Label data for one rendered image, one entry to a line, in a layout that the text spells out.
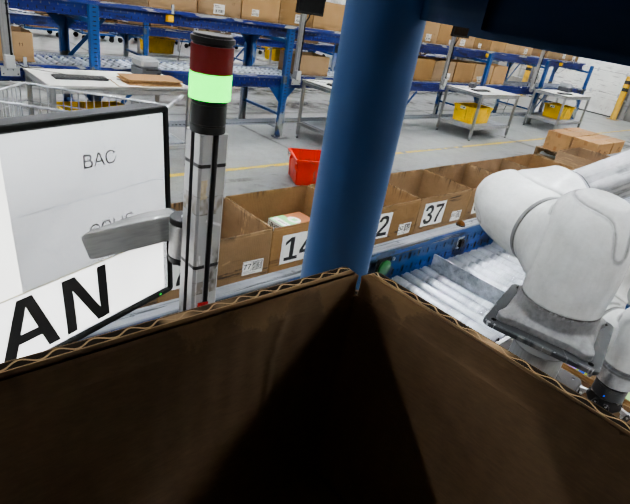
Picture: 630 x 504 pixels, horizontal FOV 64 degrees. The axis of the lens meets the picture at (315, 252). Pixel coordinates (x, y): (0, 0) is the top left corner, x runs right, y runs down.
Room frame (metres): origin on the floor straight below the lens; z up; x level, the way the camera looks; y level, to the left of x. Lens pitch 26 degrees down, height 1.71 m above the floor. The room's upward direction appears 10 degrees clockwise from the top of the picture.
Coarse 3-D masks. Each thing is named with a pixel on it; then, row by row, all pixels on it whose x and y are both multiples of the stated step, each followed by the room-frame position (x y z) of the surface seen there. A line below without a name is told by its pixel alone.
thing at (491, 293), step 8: (432, 264) 2.01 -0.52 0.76; (440, 264) 1.99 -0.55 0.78; (448, 264) 1.96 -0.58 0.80; (440, 272) 1.98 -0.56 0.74; (448, 272) 1.95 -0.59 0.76; (456, 272) 1.93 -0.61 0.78; (464, 272) 1.90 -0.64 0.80; (456, 280) 1.92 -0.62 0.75; (464, 280) 1.90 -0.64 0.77; (472, 280) 1.87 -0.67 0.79; (480, 280) 1.85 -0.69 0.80; (472, 288) 1.86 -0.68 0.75; (480, 288) 1.84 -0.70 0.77; (488, 288) 1.82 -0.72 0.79; (496, 288) 1.80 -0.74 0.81; (480, 296) 1.83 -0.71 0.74; (488, 296) 1.81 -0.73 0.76; (496, 296) 1.79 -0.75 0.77
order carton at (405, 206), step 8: (312, 184) 1.95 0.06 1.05; (392, 192) 2.12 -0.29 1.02; (400, 192) 2.09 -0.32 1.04; (384, 200) 2.14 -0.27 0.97; (392, 200) 2.11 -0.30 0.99; (400, 200) 2.08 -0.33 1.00; (408, 200) 2.05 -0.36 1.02; (416, 200) 1.99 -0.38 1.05; (384, 208) 1.84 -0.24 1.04; (392, 208) 1.88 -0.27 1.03; (400, 208) 1.92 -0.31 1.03; (408, 208) 1.96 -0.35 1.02; (416, 208) 2.00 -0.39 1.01; (392, 216) 1.89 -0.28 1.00; (400, 216) 1.93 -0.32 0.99; (408, 216) 1.97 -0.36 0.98; (416, 216) 2.01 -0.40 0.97; (392, 224) 1.90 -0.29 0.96; (392, 232) 1.91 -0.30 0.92; (408, 232) 1.99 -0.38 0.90; (376, 240) 1.84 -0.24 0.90; (384, 240) 1.88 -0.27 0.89
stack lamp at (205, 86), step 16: (192, 48) 0.60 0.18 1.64; (208, 48) 0.59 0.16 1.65; (224, 48) 0.60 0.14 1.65; (192, 64) 0.60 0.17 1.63; (208, 64) 0.59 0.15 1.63; (224, 64) 0.60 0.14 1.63; (192, 80) 0.59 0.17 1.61; (208, 80) 0.59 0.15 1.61; (224, 80) 0.60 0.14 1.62; (192, 96) 0.59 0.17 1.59; (208, 96) 0.59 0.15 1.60; (224, 96) 0.60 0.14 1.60
